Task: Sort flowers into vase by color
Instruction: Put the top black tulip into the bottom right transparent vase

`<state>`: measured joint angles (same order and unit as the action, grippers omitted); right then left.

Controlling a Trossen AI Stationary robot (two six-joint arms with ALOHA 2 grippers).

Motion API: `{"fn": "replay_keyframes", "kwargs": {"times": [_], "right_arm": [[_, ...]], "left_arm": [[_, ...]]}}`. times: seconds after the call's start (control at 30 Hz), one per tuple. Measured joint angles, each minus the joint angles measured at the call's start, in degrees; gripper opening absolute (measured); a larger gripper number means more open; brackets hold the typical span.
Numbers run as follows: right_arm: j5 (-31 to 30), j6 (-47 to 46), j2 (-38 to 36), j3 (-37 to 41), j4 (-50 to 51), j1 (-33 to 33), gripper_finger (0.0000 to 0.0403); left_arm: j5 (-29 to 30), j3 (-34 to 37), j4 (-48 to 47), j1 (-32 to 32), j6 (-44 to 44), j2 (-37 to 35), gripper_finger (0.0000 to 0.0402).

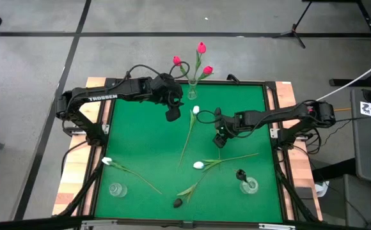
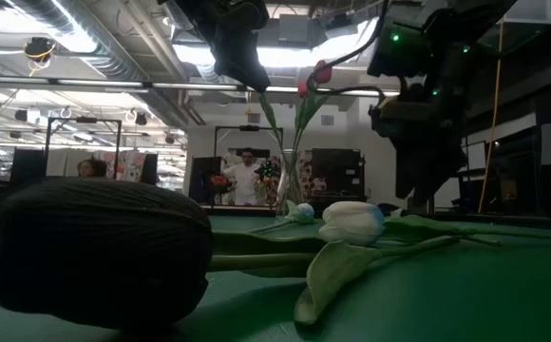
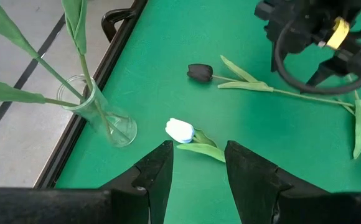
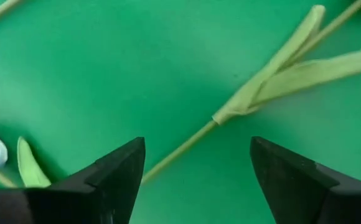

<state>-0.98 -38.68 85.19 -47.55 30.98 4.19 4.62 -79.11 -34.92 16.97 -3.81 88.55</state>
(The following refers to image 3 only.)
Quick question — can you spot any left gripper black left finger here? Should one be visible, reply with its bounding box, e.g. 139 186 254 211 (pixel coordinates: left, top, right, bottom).
99 139 174 224

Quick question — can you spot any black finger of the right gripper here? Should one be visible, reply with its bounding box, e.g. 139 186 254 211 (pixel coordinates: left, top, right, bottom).
304 58 350 88
270 41 289 73

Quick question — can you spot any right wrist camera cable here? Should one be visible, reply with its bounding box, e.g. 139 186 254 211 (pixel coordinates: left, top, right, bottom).
273 18 361 96

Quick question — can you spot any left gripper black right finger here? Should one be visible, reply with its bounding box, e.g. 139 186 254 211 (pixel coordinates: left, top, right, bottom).
224 139 328 224

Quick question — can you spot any black table frame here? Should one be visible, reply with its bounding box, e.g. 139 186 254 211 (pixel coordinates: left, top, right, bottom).
32 0 150 190

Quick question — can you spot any black artificial tulip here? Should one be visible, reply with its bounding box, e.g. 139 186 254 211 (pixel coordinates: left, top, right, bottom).
185 54 361 113

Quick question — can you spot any green table mat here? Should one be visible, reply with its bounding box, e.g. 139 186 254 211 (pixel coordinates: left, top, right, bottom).
54 0 361 224

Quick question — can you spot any clear glass vase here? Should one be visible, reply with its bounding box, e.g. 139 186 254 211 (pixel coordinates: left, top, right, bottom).
57 73 138 149

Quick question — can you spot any yellow cable tag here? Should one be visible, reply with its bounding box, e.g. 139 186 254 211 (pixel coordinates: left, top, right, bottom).
317 17 351 50

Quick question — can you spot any red artificial tulip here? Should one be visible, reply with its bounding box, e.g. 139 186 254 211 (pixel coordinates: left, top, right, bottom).
0 0 87 102
61 0 113 139
0 77 82 108

